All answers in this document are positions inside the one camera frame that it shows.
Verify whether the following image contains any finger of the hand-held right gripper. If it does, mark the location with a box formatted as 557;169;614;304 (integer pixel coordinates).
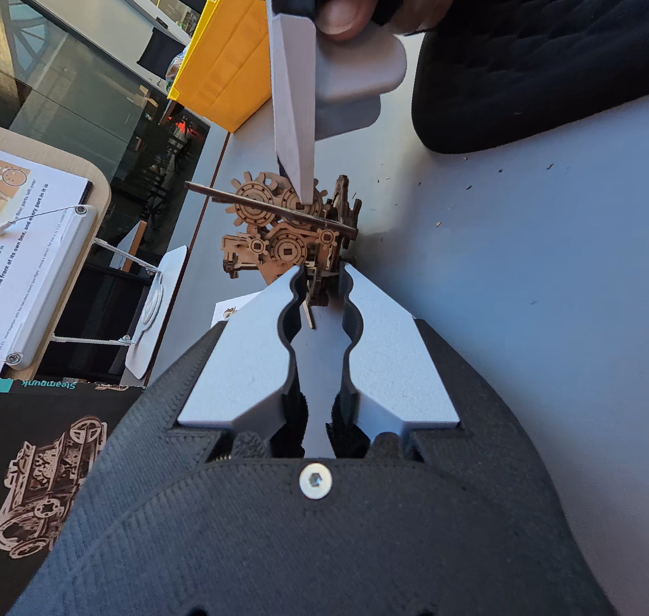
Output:
266;12;318;207

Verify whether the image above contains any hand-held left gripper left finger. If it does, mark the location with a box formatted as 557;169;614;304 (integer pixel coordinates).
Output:
177;265;307;458

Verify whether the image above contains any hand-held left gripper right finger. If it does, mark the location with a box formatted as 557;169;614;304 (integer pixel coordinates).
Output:
327;264;461;458

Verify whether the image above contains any wooden gear model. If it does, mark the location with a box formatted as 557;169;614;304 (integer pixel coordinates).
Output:
185;171;363;330

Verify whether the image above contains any black model kit box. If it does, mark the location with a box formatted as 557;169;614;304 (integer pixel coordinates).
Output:
0;378;149;601

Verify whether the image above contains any person's right hand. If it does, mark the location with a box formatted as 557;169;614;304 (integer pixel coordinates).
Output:
314;0;459;42

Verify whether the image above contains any printed instruction sheet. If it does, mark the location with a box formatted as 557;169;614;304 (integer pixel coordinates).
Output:
210;292;262;329

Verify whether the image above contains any yellow plastic bin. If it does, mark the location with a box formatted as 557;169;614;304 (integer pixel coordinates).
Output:
167;0;272;133

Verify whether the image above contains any black office chair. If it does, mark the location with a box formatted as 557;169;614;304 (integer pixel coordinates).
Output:
137;27;186;80

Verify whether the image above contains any white office table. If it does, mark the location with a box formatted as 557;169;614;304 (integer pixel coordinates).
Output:
83;0;192;46

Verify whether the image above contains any wooden instruction board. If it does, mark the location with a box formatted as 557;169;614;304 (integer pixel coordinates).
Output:
0;127;112;381

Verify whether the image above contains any black quilted cushion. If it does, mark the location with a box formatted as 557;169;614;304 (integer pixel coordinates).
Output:
412;0;649;154

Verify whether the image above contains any white plastic base plate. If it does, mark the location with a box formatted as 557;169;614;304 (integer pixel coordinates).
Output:
124;245;189;381

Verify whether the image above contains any white tether cord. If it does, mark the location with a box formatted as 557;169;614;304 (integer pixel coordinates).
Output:
51;336;134;347
94;237;159;273

